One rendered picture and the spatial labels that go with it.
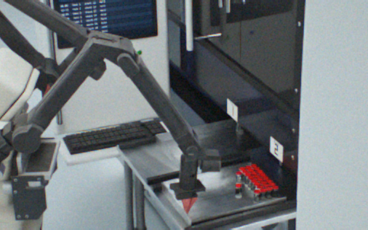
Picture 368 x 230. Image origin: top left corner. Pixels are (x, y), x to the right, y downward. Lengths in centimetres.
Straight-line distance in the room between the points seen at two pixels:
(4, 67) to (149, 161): 70
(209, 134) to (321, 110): 242
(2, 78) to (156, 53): 98
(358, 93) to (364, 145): 5
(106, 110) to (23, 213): 83
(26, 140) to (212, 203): 67
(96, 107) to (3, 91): 89
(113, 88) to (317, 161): 262
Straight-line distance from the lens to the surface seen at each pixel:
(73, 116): 352
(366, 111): 83
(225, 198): 290
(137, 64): 245
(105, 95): 351
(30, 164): 285
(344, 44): 84
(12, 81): 268
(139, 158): 316
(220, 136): 329
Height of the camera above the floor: 240
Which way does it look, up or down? 26 degrees down
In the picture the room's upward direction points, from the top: straight up
